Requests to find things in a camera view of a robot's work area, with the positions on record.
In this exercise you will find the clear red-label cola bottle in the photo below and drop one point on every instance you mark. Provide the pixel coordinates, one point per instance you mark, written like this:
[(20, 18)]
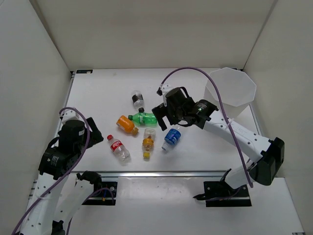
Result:
[(118, 149)]

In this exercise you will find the dark label sticker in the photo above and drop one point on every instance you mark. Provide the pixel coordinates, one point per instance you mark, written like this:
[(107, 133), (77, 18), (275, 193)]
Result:
[(84, 71)]

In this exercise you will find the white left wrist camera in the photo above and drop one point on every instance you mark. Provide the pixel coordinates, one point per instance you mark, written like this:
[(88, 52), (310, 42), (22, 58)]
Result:
[(67, 115)]

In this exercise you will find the blue-label water bottle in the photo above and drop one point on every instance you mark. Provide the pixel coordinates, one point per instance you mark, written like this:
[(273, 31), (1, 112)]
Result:
[(171, 139)]

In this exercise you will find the green plastic bottle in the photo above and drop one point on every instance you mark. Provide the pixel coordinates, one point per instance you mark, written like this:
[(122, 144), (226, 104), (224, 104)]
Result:
[(143, 119)]

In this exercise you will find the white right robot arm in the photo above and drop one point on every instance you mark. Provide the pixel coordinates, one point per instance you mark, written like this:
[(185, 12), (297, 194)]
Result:
[(265, 155)]

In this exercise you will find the clear yellow-cap bottle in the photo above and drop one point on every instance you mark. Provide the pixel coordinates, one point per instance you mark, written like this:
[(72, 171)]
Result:
[(148, 143)]

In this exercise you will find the white plastic bin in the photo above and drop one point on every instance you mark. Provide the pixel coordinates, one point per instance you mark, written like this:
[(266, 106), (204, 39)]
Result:
[(234, 86)]

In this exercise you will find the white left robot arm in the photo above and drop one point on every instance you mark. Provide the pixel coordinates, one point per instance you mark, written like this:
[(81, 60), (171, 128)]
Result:
[(44, 216)]

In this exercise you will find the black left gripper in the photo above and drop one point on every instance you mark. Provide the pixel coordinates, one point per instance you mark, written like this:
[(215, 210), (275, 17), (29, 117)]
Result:
[(95, 135)]

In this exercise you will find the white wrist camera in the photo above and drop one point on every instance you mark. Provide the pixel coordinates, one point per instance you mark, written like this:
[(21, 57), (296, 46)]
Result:
[(67, 115), (163, 90)]

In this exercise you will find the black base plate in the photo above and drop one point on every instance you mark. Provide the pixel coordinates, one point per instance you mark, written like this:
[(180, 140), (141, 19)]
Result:
[(219, 194), (104, 197)]

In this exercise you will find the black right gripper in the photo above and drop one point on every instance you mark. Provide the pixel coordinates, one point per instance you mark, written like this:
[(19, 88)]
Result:
[(161, 111)]

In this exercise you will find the clear black-label bottle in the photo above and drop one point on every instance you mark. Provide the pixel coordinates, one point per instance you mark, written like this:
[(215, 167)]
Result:
[(138, 101)]

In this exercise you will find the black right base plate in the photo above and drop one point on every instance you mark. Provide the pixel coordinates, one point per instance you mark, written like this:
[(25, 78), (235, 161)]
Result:
[(219, 194)]

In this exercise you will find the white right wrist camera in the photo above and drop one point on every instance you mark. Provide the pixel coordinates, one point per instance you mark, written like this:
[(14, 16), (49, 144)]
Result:
[(163, 90)]

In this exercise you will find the orange soda bottle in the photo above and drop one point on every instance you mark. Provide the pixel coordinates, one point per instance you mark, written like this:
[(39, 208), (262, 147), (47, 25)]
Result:
[(127, 125)]

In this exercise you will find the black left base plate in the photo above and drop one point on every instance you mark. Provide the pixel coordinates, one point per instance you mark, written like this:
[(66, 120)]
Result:
[(104, 197)]

